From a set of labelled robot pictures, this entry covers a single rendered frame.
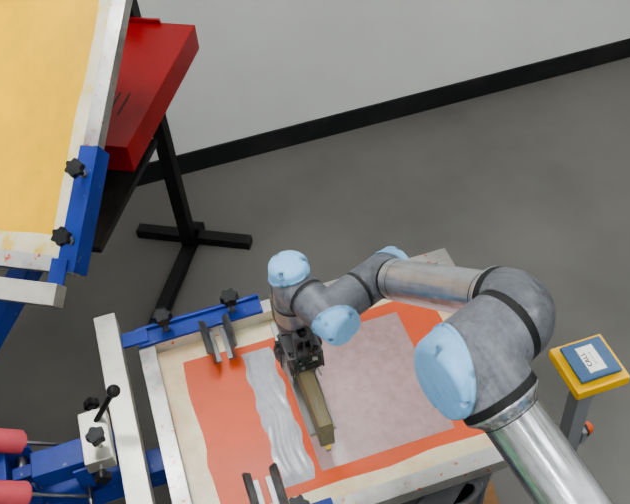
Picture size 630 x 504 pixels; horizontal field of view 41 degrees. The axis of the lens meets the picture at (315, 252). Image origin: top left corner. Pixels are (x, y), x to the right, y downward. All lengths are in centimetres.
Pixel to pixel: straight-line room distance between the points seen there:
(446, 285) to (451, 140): 270
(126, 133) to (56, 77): 30
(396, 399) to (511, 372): 79
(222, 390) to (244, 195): 193
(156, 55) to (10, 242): 85
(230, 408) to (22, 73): 98
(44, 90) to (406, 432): 120
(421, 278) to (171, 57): 149
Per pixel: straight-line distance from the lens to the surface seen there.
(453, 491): 203
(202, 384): 198
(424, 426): 187
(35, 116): 221
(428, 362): 114
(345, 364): 196
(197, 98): 374
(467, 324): 114
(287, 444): 185
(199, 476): 185
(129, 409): 187
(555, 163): 393
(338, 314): 145
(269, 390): 193
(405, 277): 142
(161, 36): 279
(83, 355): 336
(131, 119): 247
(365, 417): 188
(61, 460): 185
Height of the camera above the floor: 255
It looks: 47 degrees down
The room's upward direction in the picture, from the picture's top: 6 degrees counter-clockwise
